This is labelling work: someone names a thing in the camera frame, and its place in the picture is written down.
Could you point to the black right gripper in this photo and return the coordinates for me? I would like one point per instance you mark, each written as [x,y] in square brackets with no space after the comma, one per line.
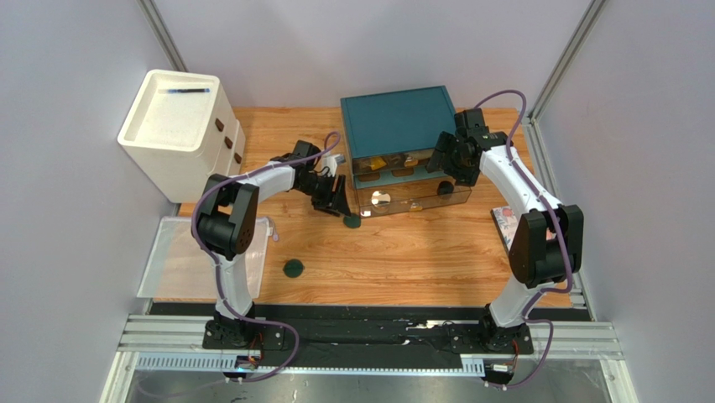
[452,158]

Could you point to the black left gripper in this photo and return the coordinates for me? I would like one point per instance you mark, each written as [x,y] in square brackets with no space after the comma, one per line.
[337,206]

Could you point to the dark green round compact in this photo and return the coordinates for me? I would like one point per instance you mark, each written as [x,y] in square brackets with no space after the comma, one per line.
[352,221]
[293,268]

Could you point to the clear acrylic drawer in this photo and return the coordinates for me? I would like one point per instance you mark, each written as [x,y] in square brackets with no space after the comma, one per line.
[396,161]
[413,192]

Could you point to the black round jar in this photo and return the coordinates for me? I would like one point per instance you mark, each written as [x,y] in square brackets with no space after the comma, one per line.
[445,189]

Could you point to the gold rim powder jar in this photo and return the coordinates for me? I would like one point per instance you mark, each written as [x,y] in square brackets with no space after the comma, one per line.
[380,202]

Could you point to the orange tube white cap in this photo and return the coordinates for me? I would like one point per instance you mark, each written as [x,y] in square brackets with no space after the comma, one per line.
[373,163]

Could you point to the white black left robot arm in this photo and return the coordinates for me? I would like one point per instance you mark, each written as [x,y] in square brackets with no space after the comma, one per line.
[223,224]

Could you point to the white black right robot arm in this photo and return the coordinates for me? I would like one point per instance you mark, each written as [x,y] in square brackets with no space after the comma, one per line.
[547,245]

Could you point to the teal drawer organizer box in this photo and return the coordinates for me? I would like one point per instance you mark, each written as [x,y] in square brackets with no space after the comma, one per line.
[392,122]

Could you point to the floral pink palette box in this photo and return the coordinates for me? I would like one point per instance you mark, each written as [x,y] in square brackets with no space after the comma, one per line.
[506,223]

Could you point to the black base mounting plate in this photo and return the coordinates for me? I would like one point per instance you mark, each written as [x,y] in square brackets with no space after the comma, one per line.
[449,336]

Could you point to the clear plastic zip pouch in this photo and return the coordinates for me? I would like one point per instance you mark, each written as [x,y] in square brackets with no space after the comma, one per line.
[178,270]

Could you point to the white storage cabinet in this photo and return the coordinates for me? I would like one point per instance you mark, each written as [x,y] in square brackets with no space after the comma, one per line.
[180,130]

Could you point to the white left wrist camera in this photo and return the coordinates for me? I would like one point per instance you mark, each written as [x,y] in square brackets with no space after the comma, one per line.
[330,163]

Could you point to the aluminium rail frame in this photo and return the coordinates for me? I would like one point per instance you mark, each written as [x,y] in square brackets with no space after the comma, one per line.
[157,343]

